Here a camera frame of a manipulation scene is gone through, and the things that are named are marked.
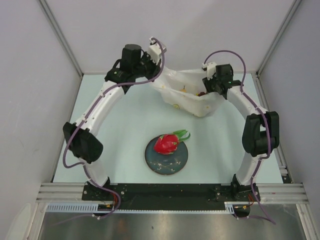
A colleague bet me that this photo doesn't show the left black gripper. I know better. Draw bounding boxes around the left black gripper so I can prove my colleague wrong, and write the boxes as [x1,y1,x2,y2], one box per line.
[132,51,162,82]

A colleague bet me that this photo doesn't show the white printed plastic bag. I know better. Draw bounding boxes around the white printed plastic bag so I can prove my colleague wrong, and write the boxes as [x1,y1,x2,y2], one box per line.
[149,67,225,117]

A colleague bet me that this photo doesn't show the red fake dragon fruit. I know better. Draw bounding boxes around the red fake dragon fruit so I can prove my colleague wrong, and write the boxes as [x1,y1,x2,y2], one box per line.
[153,129,191,155]

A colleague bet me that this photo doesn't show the dark blue ceramic plate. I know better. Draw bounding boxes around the dark blue ceramic plate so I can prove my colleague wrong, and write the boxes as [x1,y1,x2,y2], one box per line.
[144,136,189,176]

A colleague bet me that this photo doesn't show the yellow fake pear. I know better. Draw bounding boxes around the yellow fake pear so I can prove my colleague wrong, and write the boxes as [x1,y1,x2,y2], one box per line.
[179,86,187,93]

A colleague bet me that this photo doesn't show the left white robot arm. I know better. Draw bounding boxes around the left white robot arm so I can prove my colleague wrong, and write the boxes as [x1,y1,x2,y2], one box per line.
[62,38,166,200]

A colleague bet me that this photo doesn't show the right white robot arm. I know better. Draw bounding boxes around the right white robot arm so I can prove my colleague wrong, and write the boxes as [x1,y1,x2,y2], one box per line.
[202,62,280,201]

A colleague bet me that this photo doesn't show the dark red fake grapes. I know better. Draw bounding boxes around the dark red fake grapes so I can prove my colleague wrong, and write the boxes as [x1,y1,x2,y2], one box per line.
[195,92,207,97]

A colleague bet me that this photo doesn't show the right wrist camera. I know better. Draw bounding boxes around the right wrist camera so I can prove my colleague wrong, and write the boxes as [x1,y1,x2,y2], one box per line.
[202,61,217,80]

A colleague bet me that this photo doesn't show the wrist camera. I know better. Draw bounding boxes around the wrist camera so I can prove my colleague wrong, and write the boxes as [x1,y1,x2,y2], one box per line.
[202,61,217,80]
[146,37,167,65]

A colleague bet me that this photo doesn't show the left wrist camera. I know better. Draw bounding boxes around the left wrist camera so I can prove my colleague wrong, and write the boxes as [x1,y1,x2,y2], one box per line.
[146,37,167,65]

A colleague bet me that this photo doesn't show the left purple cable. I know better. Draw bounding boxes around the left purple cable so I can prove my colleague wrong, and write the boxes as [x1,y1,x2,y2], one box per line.
[49,37,167,226]

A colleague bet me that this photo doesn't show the white slotted cable duct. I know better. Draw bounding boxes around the white slotted cable duct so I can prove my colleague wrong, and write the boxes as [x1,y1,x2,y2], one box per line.
[46,201,237,214]

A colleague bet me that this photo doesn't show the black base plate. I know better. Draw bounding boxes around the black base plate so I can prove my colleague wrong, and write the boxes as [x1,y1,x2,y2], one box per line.
[82,182,261,211]

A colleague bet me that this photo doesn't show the aluminium frame rail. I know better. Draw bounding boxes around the aluminium frame rail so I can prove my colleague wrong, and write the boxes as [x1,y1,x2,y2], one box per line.
[36,183,309,204]

